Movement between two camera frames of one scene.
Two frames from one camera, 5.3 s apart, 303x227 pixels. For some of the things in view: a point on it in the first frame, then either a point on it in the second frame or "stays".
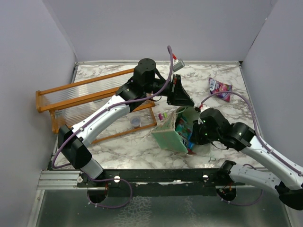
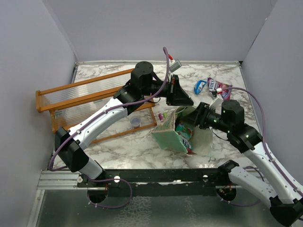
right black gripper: [195, 136] to [198, 116]
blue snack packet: [189, 145] to [198, 86]
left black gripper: [177, 94] stays
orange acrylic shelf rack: [66, 103] stays
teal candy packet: [183, 128] stays
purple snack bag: [216, 86] stays
